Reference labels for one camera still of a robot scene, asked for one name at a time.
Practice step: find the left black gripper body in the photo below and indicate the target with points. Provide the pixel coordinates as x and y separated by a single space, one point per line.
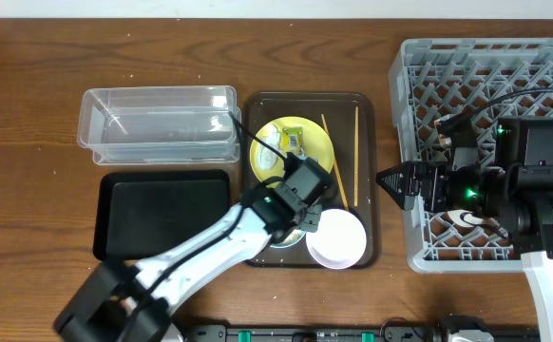
312 218

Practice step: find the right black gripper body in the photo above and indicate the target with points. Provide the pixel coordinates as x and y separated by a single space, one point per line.
439 174

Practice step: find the wooden chopstick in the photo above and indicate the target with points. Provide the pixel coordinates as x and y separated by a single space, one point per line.
341 188
356 157

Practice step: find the white paper cup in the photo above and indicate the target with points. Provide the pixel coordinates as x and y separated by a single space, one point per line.
463 218

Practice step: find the green yellow snack wrapper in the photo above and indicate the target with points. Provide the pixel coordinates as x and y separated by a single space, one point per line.
292 141

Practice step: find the yellow round plate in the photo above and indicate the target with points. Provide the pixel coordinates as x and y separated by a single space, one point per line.
265 163

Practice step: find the light blue bowl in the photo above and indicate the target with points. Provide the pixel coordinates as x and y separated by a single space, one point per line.
295 237

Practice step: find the pink white bowl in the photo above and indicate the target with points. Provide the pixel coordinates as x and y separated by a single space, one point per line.
339 241

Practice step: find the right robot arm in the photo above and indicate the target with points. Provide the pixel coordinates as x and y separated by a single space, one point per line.
518 194

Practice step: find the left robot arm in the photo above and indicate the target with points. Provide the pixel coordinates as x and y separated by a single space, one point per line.
121 302

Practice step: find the grey dishwasher rack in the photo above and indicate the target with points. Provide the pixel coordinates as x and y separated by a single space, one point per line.
432 78

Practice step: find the clear plastic waste bin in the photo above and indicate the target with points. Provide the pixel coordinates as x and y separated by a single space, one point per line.
160 124

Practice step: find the dark brown serving tray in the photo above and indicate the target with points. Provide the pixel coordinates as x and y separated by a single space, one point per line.
338 109

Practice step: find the black plastic tray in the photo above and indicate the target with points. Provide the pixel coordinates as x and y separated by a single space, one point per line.
143 214

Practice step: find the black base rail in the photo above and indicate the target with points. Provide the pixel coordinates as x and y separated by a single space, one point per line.
218 333

